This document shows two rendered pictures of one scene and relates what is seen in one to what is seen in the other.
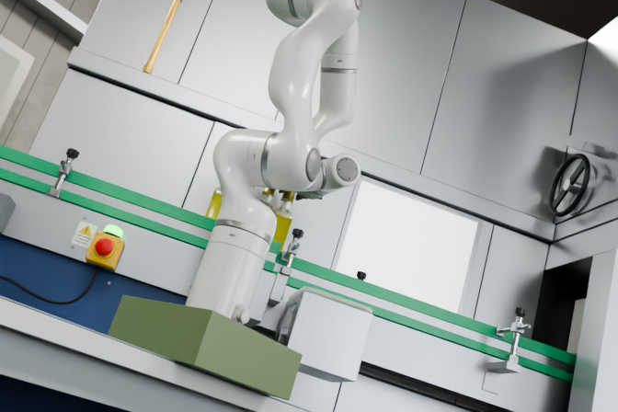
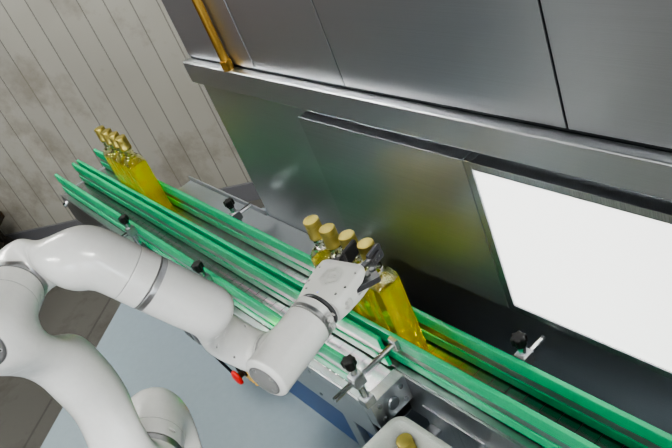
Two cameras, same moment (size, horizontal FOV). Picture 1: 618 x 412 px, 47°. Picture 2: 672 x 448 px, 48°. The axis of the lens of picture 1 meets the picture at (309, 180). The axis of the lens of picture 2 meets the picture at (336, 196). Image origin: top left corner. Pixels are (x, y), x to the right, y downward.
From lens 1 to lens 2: 2.33 m
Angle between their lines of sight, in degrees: 83
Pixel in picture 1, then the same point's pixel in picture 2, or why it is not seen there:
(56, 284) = not seen: hidden behind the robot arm
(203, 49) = (235, 8)
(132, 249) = not seen: hidden behind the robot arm
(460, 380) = not seen: outside the picture
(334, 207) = (463, 215)
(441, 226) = (638, 243)
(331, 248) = (492, 273)
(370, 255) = (544, 284)
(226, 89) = (284, 57)
